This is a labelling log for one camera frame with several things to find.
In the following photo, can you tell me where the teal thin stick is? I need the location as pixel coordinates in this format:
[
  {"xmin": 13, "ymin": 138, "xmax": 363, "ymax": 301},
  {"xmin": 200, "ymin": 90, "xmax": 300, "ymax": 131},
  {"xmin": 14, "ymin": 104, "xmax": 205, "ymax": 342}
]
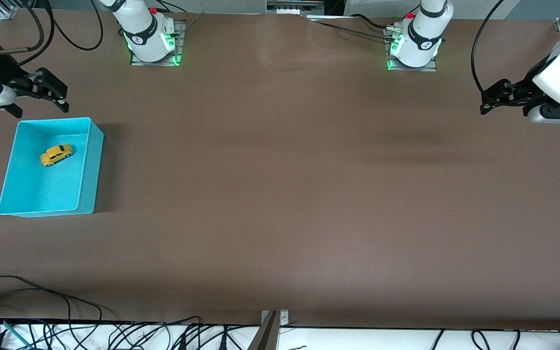
[{"xmin": 2, "ymin": 320, "xmax": 33, "ymax": 347}]

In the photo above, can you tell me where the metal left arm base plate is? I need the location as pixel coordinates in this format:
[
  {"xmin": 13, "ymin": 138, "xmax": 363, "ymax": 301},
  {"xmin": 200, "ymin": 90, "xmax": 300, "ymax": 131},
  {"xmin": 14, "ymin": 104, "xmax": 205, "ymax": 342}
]
[{"xmin": 385, "ymin": 27, "xmax": 439, "ymax": 73}]

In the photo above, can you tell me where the turquoise plastic bin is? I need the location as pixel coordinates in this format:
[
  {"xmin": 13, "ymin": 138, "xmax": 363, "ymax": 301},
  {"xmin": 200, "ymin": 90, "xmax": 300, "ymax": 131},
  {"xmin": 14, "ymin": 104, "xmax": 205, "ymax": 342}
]
[{"xmin": 0, "ymin": 117, "xmax": 105, "ymax": 218}]

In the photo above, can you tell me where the yellow beetle toy car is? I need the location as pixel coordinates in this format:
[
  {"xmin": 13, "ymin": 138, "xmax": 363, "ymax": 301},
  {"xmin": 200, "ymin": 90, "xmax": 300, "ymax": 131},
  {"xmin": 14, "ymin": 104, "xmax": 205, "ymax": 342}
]
[{"xmin": 40, "ymin": 143, "xmax": 74, "ymax": 168}]

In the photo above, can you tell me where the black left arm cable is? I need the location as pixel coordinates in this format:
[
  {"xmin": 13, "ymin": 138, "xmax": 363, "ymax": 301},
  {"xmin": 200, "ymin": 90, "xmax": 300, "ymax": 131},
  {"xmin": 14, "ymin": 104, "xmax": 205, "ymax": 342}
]
[{"xmin": 471, "ymin": 0, "xmax": 505, "ymax": 97}]

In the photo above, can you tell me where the grey power strip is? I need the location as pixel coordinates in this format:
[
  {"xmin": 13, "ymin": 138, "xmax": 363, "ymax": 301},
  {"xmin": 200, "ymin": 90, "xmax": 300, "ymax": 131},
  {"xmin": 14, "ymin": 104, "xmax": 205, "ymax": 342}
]
[{"xmin": 266, "ymin": 0, "xmax": 325, "ymax": 15}]

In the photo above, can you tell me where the black looping arm cable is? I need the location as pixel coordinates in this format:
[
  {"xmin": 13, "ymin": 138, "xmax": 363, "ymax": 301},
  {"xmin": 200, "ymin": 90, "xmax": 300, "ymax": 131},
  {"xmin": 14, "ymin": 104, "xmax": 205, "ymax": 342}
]
[{"xmin": 49, "ymin": 0, "xmax": 104, "ymax": 51}]

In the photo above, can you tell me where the dark grey camera pole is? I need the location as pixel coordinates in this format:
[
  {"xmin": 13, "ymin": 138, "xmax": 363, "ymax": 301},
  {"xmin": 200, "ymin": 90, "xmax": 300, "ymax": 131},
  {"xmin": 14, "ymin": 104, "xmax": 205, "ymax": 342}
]
[{"xmin": 247, "ymin": 311, "xmax": 279, "ymax": 350}]

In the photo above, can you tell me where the thin grey cable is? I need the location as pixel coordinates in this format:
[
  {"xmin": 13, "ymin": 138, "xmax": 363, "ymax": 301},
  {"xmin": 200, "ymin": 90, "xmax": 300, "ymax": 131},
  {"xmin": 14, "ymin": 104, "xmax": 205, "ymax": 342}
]
[{"xmin": 309, "ymin": 19, "xmax": 390, "ymax": 42}]

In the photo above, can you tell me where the black arm cable brass plug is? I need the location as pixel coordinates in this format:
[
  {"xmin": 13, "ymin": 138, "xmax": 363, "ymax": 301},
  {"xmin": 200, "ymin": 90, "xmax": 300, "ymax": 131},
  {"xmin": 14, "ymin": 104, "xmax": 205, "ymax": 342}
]
[{"xmin": 0, "ymin": 0, "xmax": 56, "ymax": 67}]

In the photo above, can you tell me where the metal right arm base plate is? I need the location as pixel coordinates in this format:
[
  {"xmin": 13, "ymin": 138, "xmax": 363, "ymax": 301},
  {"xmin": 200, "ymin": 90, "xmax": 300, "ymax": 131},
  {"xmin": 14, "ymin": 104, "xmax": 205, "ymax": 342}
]
[{"xmin": 130, "ymin": 19, "xmax": 187, "ymax": 67}]

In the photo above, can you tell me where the long black table cable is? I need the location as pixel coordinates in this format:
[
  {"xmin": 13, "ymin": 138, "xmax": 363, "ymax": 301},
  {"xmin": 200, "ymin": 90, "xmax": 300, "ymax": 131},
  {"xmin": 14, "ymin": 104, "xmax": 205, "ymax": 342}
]
[
  {"xmin": 0, "ymin": 288, "xmax": 72, "ymax": 324},
  {"xmin": 0, "ymin": 276, "xmax": 103, "ymax": 324}
]

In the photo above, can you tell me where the thick black base cable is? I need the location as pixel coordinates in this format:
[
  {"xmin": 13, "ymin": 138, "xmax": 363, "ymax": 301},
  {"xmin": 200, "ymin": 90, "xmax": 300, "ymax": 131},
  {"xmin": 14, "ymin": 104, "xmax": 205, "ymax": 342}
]
[{"xmin": 348, "ymin": 14, "xmax": 395, "ymax": 32}]

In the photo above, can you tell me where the silver metal bracket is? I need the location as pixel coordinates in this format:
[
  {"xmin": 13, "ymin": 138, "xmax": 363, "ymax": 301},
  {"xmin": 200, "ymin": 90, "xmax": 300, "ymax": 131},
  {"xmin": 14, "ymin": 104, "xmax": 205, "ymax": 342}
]
[{"xmin": 261, "ymin": 310, "xmax": 290, "ymax": 327}]

